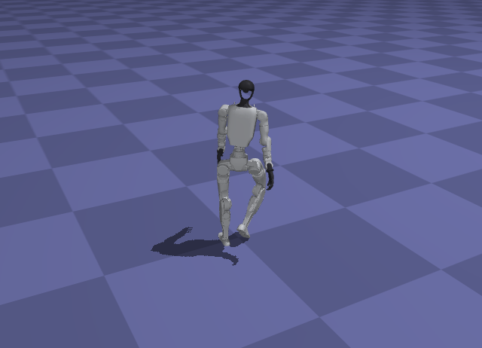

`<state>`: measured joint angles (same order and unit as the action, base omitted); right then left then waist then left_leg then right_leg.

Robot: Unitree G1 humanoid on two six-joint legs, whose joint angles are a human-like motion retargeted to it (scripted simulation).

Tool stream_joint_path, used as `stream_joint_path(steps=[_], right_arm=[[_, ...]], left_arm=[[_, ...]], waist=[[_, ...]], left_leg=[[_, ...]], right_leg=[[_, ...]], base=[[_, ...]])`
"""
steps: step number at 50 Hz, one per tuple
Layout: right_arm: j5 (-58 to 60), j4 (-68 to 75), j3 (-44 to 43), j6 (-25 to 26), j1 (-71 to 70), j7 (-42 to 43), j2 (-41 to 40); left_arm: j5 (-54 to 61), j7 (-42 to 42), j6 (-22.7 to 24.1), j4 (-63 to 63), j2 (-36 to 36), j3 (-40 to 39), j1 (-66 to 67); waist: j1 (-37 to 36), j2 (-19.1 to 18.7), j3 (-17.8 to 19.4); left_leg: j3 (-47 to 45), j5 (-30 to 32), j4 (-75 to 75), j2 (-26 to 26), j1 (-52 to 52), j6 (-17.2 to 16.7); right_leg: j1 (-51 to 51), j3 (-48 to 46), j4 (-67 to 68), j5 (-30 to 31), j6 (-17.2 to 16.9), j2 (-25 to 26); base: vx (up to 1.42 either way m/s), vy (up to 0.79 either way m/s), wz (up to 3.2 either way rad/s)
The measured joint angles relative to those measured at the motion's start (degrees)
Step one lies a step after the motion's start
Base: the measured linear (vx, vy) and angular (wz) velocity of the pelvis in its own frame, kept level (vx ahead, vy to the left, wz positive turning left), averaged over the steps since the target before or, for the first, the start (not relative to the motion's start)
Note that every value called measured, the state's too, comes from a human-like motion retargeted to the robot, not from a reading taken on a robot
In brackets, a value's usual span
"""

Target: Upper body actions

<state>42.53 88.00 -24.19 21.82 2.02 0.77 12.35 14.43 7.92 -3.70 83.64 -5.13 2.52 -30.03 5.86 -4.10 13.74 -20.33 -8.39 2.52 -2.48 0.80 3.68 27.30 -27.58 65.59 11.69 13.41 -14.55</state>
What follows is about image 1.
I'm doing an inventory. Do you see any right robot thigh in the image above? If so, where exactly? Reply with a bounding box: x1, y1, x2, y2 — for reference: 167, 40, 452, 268
247, 158, 266, 197

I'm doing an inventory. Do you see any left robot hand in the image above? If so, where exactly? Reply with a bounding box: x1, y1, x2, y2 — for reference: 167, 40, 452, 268
217, 148, 224, 162

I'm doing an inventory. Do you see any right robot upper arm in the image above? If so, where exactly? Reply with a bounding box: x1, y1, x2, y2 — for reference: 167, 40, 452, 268
256, 109, 269, 146

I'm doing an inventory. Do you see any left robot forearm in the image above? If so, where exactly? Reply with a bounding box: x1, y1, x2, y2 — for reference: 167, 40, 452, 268
218, 133, 226, 152

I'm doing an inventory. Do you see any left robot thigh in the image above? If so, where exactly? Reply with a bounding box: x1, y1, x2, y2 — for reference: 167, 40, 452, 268
217, 159, 232, 211

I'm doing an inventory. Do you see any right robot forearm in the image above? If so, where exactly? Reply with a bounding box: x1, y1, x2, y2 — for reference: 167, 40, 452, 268
262, 137, 273, 169

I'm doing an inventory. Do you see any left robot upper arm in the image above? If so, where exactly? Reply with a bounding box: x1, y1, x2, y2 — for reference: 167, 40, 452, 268
218, 105, 230, 135

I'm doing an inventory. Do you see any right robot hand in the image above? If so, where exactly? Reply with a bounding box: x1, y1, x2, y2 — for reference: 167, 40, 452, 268
266, 163, 274, 190

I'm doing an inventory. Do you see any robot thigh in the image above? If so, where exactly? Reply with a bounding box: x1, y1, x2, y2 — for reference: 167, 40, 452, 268
247, 158, 266, 197
217, 159, 232, 211

